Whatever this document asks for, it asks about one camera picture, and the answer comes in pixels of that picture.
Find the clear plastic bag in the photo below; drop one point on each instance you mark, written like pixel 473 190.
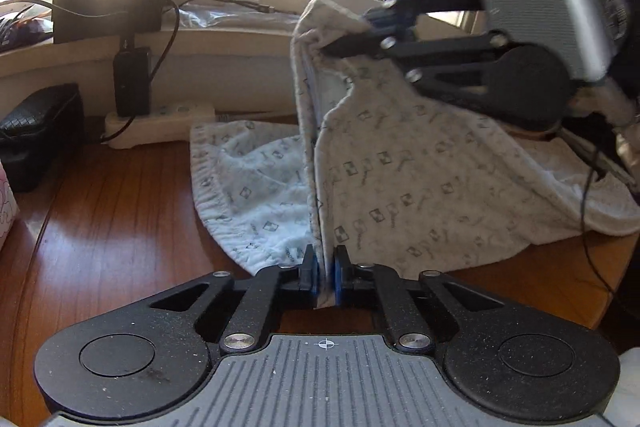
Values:
pixel 225 19

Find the black power adapter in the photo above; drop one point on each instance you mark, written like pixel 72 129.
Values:
pixel 131 82

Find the white checker-print pajama pants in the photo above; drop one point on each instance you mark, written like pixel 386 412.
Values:
pixel 400 187

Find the beige windowsill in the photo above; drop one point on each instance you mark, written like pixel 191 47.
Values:
pixel 225 42

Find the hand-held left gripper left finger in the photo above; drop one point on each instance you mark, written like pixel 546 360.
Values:
pixel 312 272

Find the black textured case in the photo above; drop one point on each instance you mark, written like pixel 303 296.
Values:
pixel 40 132

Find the black box device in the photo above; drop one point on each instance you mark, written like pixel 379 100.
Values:
pixel 110 12

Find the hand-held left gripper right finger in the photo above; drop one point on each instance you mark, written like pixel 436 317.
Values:
pixel 339 274

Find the white power strip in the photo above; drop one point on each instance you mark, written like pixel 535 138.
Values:
pixel 170 117

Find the pink tissue box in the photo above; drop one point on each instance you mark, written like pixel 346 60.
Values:
pixel 7 207

